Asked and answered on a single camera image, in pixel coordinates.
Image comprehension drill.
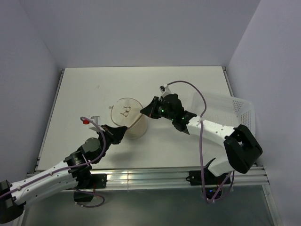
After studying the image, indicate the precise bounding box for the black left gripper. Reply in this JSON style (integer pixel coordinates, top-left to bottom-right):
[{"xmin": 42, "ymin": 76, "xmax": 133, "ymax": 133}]
[{"xmin": 94, "ymin": 124, "xmax": 127, "ymax": 163}]

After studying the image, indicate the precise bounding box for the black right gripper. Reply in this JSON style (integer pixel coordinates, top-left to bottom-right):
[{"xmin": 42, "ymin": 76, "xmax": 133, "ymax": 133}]
[{"xmin": 141, "ymin": 96, "xmax": 175, "ymax": 121}]

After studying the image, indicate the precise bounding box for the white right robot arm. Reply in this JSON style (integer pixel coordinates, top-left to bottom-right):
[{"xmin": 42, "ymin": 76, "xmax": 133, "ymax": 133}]
[{"xmin": 140, "ymin": 94, "xmax": 263, "ymax": 184}]

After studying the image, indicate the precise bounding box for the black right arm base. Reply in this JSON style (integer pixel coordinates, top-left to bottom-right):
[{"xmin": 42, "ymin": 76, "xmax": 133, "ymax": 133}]
[{"xmin": 187, "ymin": 160, "xmax": 231, "ymax": 201}]

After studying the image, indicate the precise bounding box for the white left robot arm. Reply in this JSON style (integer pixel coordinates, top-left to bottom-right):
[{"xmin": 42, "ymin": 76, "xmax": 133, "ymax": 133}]
[{"xmin": 0, "ymin": 125, "xmax": 127, "ymax": 224}]

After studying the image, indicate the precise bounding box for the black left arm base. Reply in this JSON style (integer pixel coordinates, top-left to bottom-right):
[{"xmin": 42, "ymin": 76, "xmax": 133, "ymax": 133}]
[{"xmin": 73, "ymin": 173, "xmax": 107, "ymax": 204}]

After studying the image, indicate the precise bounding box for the white plastic basket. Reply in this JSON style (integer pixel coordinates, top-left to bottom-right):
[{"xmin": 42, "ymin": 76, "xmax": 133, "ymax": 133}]
[{"xmin": 185, "ymin": 92, "xmax": 256, "ymax": 134}]

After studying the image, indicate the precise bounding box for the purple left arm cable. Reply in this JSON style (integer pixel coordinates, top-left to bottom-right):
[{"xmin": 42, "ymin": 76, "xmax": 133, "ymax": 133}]
[{"xmin": 0, "ymin": 116, "xmax": 106, "ymax": 208}]

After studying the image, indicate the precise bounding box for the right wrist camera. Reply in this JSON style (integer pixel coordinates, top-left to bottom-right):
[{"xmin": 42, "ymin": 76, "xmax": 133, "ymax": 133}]
[{"xmin": 159, "ymin": 84, "xmax": 172, "ymax": 97}]

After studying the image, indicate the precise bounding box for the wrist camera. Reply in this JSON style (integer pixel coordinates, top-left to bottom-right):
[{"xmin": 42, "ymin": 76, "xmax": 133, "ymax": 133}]
[
  {"xmin": 159, "ymin": 84, "xmax": 172, "ymax": 97},
  {"xmin": 80, "ymin": 116, "xmax": 102, "ymax": 132}
]

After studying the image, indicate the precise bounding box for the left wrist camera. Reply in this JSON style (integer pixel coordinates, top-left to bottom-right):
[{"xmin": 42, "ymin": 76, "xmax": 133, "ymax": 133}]
[{"xmin": 80, "ymin": 116, "xmax": 102, "ymax": 132}]

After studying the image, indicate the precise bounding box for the aluminium table rail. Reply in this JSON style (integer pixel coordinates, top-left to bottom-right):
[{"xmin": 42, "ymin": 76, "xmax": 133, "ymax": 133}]
[{"xmin": 85, "ymin": 166, "xmax": 269, "ymax": 191}]

